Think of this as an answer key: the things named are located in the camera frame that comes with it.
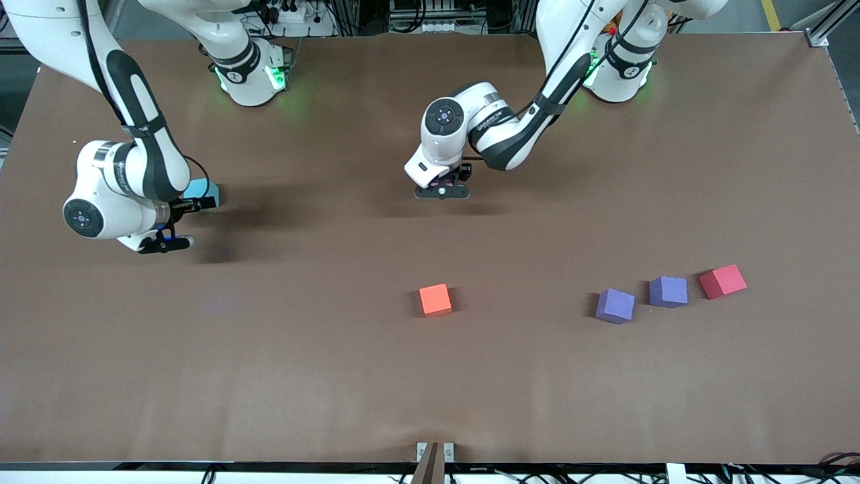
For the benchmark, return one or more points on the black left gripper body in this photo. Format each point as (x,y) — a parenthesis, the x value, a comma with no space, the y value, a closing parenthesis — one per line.
(461,172)

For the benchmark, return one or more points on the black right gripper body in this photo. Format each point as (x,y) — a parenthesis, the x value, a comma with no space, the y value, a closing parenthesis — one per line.
(183,206)

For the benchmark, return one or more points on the light blue foam block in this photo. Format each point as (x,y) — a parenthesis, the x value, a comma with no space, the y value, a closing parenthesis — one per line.
(198,187)

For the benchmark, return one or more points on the purple foam block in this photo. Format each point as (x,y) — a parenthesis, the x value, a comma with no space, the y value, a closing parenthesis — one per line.
(668,292)
(615,306)

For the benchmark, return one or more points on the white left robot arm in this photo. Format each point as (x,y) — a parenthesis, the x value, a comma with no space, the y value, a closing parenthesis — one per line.
(497,117)

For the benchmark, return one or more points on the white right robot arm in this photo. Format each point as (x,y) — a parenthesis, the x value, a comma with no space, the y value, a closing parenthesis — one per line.
(87,168)

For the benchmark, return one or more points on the orange foam block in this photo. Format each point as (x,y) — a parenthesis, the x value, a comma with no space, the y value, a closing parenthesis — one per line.
(435,300)

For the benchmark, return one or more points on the grey metal equipment rack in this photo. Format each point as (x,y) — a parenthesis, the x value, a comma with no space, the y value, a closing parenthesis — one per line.
(430,25)

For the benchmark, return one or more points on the brown table cover sheet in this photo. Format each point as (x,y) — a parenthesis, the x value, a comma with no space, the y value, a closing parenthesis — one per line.
(201,376)

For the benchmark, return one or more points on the red foam block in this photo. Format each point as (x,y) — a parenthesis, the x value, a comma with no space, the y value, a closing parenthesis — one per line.
(722,281)

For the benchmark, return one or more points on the white plastic block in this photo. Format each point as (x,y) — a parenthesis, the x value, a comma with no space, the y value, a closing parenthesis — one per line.
(676,474)

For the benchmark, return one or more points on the metal bracket plate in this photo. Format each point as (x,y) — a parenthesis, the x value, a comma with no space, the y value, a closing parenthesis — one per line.
(449,452)

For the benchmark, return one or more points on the brown camera mount pole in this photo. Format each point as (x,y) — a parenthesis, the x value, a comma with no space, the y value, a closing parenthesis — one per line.
(428,470)

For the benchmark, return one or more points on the aluminium frame profile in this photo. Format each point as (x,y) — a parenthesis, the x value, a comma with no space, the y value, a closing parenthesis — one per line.
(836,15)

